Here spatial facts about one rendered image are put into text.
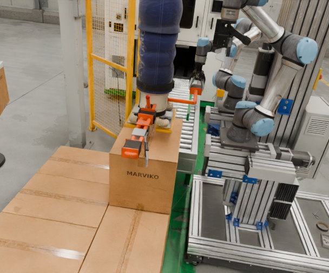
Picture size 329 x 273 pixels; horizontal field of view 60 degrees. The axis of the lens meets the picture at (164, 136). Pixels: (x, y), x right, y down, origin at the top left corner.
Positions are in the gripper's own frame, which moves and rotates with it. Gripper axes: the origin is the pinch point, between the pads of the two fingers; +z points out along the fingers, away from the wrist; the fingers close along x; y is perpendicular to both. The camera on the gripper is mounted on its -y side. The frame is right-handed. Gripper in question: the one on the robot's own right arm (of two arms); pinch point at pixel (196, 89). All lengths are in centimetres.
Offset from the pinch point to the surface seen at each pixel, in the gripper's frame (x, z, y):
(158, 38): -25, -39, 40
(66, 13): -127, -30, -79
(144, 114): -27, -2, 58
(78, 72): -118, 25, -80
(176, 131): -9.3, 24.1, 22.9
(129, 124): -38, 12, 46
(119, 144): -42, 24, 50
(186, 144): 1, 64, -31
